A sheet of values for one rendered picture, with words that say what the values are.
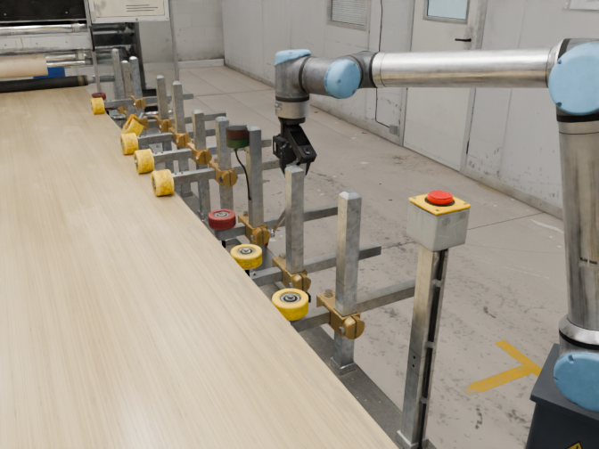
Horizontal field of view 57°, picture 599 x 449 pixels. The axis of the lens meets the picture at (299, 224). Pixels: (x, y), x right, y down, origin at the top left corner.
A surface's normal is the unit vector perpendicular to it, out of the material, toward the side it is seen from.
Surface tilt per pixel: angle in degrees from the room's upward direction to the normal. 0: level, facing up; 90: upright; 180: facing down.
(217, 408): 0
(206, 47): 90
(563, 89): 82
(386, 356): 0
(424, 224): 90
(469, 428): 0
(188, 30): 90
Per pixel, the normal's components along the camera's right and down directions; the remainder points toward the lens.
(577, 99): -0.61, 0.21
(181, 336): 0.00, -0.91
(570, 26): -0.91, 0.18
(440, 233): 0.47, 0.37
